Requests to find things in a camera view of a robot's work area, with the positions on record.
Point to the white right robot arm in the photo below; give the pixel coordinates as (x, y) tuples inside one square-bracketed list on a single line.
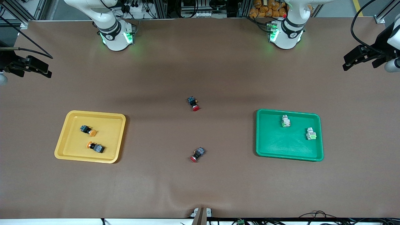
[(114, 37)]

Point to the green plastic tray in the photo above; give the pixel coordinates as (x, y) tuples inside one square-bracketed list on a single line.
[(281, 143)]

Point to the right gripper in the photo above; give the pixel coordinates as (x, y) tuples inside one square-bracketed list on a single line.
[(7, 61)]

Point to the grey equipment rack unit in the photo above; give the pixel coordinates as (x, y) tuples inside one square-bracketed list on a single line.
[(204, 14)]

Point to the wooden post with bracket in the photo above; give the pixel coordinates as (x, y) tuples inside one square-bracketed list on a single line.
[(201, 217)]

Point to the yellow mushroom push button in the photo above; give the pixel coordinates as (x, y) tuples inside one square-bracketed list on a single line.
[(85, 128), (98, 148)]

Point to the yellow plastic tray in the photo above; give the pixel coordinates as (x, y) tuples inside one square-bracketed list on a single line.
[(109, 125)]

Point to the aluminium frame profile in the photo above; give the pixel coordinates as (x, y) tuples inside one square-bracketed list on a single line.
[(382, 17), (15, 12)]

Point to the red mushroom push button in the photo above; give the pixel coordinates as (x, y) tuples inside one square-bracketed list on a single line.
[(200, 152), (193, 102)]

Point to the white power strip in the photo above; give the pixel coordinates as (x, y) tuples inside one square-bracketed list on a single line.
[(137, 8)]

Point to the orange bagged items pile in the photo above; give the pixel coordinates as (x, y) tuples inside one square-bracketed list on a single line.
[(265, 9)]

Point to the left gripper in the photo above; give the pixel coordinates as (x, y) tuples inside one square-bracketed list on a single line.
[(380, 46)]

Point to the brown table mat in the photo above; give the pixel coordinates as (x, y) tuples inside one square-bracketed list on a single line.
[(218, 187)]

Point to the aluminium frame post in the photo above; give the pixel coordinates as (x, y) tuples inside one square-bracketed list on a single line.
[(160, 9), (244, 7)]

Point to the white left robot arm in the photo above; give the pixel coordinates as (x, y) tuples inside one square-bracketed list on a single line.
[(289, 34)]

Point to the green terminal connector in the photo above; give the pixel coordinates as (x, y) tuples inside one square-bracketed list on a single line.
[(241, 222)]

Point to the green illuminated push button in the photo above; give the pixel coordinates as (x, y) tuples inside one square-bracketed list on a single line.
[(285, 121), (311, 134)]

